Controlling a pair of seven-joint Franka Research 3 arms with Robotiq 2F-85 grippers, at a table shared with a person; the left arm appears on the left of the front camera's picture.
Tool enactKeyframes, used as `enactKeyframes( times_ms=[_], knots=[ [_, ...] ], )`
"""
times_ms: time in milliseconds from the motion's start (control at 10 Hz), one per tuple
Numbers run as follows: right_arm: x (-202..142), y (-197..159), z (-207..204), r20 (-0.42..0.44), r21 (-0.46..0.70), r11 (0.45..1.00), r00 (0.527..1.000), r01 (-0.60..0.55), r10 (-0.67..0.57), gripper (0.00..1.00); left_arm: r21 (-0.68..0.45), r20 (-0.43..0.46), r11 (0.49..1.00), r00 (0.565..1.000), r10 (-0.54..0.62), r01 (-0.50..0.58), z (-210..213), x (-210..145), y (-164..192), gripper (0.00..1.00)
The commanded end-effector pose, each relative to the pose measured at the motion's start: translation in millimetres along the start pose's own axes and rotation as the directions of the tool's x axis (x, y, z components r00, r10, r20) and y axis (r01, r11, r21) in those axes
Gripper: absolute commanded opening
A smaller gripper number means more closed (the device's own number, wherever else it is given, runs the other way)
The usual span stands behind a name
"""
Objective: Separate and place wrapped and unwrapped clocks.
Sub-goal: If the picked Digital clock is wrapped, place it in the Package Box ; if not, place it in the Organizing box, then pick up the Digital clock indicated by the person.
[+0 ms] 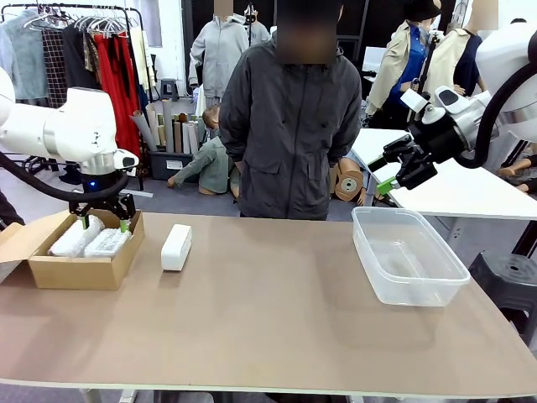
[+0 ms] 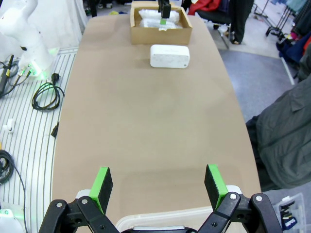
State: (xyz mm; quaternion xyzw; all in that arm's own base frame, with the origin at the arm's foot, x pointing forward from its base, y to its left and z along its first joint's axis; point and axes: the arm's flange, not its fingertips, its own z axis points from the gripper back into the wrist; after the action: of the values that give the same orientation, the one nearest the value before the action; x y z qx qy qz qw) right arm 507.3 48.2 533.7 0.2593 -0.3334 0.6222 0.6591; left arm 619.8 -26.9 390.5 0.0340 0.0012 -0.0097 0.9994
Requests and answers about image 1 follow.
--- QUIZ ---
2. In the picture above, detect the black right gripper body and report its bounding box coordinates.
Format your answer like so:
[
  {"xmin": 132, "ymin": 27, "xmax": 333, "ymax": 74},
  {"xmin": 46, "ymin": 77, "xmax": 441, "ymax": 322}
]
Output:
[{"xmin": 409, "ymin": 115, "xmax": 467, "ymax": 163}]

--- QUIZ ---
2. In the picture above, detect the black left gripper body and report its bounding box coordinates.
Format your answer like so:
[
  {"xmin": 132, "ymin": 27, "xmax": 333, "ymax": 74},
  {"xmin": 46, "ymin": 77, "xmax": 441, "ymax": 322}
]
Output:
[{"xmin": 70, "ymin": 170, "xmax": 132, "ymax": 213}]

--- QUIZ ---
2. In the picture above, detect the bubble-wrapped plain white clock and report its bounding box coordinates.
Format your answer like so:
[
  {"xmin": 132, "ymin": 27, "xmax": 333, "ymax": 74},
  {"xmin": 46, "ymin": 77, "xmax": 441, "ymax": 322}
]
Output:
[{"xmin": 46, "ymin": 214, "xmax": 107, "ymax": 259}]

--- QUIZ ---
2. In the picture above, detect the bubble-wrapped clock with printed label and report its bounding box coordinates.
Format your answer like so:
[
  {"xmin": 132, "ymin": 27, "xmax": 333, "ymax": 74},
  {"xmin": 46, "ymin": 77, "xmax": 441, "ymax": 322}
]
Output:
[{"xmin": 83, "ymin": 227, "xmax": 131, "ymax": 259}]

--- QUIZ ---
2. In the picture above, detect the unwrapped white clock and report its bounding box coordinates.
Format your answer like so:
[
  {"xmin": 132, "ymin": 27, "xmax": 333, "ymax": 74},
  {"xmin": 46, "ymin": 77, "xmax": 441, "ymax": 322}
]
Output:
[{"xmin": 160, "ymin": 223, "xmax": 194, "ymax": 272}]

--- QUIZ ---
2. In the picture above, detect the white background table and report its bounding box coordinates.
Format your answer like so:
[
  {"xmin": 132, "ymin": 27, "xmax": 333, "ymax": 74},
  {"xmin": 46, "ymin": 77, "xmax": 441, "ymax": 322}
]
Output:
[{"xmin": 351, "ymin": 127, "xmax": 537, "ymax": 222}]

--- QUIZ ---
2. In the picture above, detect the open brown cardboard box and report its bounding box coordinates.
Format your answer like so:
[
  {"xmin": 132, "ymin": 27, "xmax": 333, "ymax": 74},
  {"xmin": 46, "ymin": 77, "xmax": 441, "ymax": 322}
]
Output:
[{"xmin": 0, "ymin": 207, "xmax": 146, "ymax": 291}]

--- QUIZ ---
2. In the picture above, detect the black bin of rolls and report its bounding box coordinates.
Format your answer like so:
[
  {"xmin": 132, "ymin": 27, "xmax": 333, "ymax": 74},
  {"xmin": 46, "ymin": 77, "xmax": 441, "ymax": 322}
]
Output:
[{"xmin": 148, "ymin": 148, "xmax": 199, "ymax": 181}]

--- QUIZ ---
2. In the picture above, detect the brown kraft paper roll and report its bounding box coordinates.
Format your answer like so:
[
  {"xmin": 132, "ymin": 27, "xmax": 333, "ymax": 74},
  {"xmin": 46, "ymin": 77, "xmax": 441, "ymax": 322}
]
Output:
[{"xmin": 333, "ymin": 159, "xmax": 367, "ymax": 206}]

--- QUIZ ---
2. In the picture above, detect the slanted grey paper roll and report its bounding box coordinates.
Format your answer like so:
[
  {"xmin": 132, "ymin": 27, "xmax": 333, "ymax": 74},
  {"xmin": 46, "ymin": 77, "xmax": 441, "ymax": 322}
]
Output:
[{"xmin": 129, "ymin": 109, "xmax": 159, "ymax": 153}]

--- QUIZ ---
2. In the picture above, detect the mannequin in beige coat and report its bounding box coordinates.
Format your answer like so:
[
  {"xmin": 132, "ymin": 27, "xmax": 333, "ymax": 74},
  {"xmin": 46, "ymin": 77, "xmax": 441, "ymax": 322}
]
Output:
[{"xmin": 364, "ymin": 0, "xmax": 442, "ymax": 118}]

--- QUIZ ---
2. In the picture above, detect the mannequin in cream jacket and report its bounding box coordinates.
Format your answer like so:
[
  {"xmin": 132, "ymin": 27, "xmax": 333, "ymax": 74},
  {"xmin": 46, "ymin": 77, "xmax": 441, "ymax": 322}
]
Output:
[{"xmin": 423, "ymin": 0, "xmax": 491, "ymax": 102}]

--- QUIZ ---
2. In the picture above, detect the tall grey paper roll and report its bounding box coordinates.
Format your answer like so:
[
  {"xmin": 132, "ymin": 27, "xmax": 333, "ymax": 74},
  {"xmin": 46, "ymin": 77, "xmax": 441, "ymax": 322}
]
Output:
[{"xmin": 161, "ymin": 97, "xmax": 175, "ymax": 154}]

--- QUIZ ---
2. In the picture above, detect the floor mannequin in green top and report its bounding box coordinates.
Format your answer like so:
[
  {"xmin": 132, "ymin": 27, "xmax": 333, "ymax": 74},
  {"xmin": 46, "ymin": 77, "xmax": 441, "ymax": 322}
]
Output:
[{"xmin": 167, "ymin": 104, "xmax": 242, "ymax": 198}]

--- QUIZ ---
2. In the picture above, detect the person in dark grey jacket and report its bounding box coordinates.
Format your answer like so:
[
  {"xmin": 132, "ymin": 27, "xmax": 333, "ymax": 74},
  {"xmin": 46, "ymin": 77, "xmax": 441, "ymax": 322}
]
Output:
[{"xmin": 217, "ymin": 0, "xmax": 363, "ymax": 222}]

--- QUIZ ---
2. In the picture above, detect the red dress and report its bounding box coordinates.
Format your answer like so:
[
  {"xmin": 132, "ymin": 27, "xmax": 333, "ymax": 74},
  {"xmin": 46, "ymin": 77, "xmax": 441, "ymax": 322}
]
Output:
[{"xmin": 92, "ymin": 32, "xmax": 144, "ymax": 165}]

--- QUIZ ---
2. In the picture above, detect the clear plastic container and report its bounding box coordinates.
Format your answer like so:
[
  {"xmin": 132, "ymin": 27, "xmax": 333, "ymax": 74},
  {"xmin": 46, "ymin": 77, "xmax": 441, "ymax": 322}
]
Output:
[{"xmin": 351, "ymin": 206, "xmax": 472, "ymax": 308}]

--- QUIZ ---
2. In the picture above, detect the grey step stool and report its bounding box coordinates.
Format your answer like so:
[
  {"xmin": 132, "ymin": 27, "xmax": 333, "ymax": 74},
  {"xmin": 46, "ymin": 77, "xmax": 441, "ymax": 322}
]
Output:
[{"xmin": 159, "ymin": 77, "xmax": 181, "ymax": 102}]

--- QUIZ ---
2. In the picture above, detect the plaid dark garment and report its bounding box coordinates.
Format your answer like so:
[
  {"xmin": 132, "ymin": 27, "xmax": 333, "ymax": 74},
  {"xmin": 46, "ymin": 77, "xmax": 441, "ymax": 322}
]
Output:
[{"xmin": 41, "ymin": 26, "xmax": 69, "ymax": 109}]

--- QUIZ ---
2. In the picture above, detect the black plastic stool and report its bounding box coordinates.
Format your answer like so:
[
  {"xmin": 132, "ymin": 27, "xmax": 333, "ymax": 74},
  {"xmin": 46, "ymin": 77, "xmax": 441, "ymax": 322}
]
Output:
[{"xmin": 467, "ymin": 250, "xmax": 537, "ymax": 335}]

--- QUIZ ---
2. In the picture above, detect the grey-blue fuzzy garment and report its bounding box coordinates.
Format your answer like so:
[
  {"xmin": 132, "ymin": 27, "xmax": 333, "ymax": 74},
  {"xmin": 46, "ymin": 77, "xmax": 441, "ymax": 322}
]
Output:
[{"xmin": 0, "ymin": 9, "xmax": 50, "ymax": 102}]

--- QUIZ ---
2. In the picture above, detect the mannequin in grey hoodie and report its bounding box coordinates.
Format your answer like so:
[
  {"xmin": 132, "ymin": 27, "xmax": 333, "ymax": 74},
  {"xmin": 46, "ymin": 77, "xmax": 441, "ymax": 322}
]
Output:
[{"xmin": 188, "ymin": 0, "xmax": 252, "ymax": 107}]

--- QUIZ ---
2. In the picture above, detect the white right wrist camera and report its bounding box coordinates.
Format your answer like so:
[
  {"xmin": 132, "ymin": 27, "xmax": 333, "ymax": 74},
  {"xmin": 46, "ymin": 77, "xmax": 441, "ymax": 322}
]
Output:
[{"xmin": 400, "ymin": 87, "xmax": 432, "ymax": 113}]

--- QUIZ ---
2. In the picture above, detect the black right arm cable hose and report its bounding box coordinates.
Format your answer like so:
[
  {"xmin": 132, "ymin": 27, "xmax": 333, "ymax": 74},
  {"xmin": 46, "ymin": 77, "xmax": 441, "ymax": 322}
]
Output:
[{"xmin": 456, "ymin": 54, "xmax": 537, "ymax": 170}]

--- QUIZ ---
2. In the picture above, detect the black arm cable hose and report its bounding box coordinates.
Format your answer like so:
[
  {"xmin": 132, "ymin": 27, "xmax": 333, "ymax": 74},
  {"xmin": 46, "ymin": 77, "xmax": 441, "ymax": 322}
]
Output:
[
  {"xmin": 456, "ymin": 54, "xmax": 537, "ymax": 170},
  {"xmin": 0, "ymin": 149, "xmax": 129, "ymax": 203}
]

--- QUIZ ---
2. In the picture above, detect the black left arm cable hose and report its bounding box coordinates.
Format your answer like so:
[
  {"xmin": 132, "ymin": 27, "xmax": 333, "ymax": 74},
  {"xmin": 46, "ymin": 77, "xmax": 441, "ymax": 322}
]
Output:
[{"xmin": 0, "ymin": 149, "xmax": 129, "ymax": 203}]

